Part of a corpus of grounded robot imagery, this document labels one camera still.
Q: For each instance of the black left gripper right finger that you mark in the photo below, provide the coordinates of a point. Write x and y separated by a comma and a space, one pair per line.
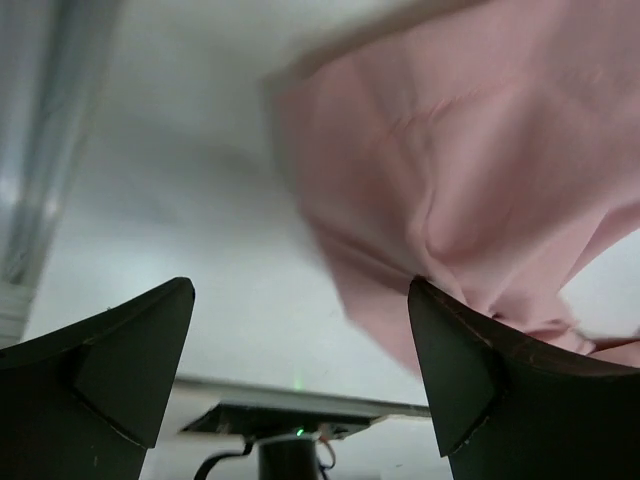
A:
509, 407

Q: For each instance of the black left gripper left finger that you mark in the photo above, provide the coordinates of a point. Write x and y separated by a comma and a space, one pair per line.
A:
87, 401

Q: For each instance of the pink trousers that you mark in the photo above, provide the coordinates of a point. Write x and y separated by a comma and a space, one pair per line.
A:
493, 150

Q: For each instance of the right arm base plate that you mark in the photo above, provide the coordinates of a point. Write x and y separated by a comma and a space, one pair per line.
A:
291, 432

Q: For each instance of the aluminium table edge rail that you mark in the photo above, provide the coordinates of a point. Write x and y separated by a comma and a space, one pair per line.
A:
54, 58

